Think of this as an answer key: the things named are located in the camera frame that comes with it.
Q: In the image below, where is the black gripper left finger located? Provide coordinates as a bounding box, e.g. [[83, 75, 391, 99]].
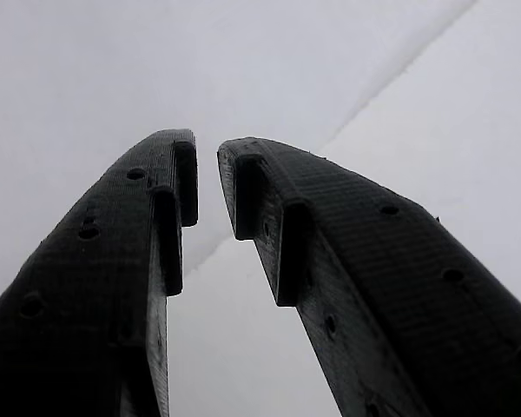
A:
[[0, 128, 200, 417]]

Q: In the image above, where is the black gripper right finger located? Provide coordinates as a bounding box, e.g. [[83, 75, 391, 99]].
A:
[[216, 136, 521, 417]]

